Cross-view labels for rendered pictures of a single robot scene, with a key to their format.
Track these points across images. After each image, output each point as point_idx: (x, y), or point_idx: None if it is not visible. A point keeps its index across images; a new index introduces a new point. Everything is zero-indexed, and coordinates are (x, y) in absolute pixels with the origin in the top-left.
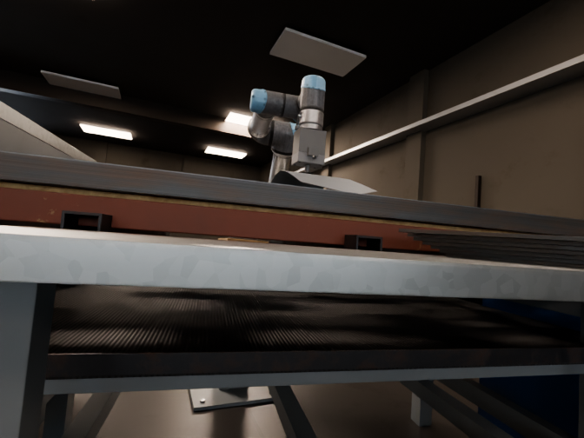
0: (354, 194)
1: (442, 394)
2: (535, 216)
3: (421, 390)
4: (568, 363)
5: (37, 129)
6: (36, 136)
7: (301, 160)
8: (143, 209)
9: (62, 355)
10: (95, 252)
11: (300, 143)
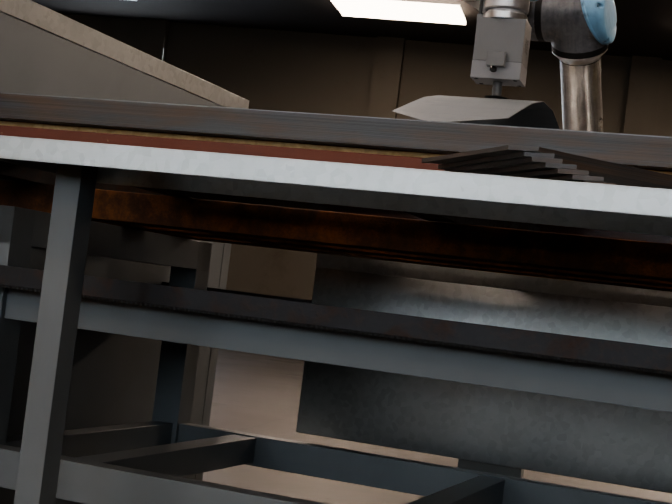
0: (420, 122)
1: None
2: None
3: None
4: None
5: (143, 60)
6: (141, 70)
7: (477, 75)
8: (186, 148)
9: (109, 278)
10: (90, 149)
11: (475, 46)
